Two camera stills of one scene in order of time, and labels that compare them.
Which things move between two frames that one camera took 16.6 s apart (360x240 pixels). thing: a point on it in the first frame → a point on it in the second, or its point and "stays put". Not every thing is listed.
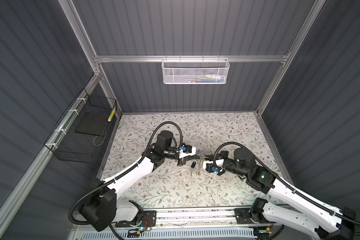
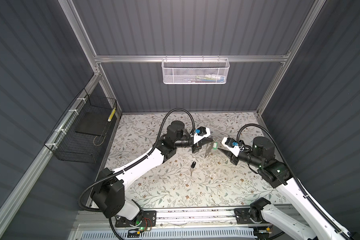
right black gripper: x=222 y=155 → x=231 y=156
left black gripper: x=181 y=162 → x=197 y=146
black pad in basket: x=94 y=123 stays put
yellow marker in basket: x=111 y=114 stays put
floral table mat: x=176 y=185 stays put
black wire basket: x=80 y=135 stays put
